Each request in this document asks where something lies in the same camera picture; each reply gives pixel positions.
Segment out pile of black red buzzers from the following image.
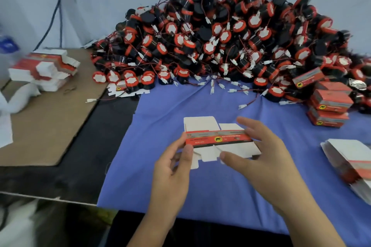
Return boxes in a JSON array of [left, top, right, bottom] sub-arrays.
[[90, 0, 371, 106]]

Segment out person's left forearm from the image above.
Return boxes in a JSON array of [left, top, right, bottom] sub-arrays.
[[128, 212, 180, 247]]

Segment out blue plastic object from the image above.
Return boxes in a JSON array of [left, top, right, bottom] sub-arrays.
[[0, 36, 21, 55]]

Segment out orange white paper box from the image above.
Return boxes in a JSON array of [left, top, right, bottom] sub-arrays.
[[310, 89, 354, 113], [307, 108, 350, 128], [316, 81, 353, 94], [183, 116, 262, 169], [291, 67, 325, 90]]

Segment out blue cloth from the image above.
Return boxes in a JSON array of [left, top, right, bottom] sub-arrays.
[[97, 79, 371, 247]]

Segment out stack of paper boxes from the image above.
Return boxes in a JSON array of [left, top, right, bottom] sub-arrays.
[[320, 139, 371, 205], [8, 49, 81, 92]]

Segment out person's right hand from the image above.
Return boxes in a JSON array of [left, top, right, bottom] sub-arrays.
[[219, 117, 317, 216]]

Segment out white plastic bag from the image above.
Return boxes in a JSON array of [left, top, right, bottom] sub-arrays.
[[0, 83, 41, 149]]

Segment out dark wall cables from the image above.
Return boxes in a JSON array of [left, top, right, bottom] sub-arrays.
[[34, 0, 67, 51]]

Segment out brown cardboard sheet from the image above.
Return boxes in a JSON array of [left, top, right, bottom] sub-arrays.
[[0, 48, 108, 166]]

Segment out person's left hand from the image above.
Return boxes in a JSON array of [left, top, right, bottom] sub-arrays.
[[148, 133, 195, 224]]

